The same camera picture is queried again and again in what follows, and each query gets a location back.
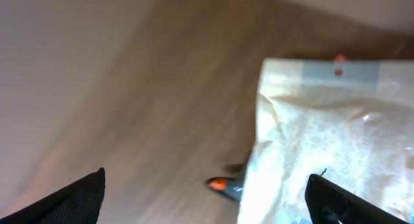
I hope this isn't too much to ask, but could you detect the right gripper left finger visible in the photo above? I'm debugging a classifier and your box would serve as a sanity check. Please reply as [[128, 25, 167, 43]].
[[1, 168, 105, 224]]

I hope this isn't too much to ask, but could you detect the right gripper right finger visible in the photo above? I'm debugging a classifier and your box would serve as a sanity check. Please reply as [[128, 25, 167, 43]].
[[305, 174, 408, 224]]

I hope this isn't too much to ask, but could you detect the red small packet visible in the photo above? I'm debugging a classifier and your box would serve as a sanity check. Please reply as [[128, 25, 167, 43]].
[[205, 177, 244, 203]]

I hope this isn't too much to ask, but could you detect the beige snack pouch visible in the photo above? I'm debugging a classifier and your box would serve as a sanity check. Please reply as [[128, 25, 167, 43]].
[[237, 58, 413, 223]]

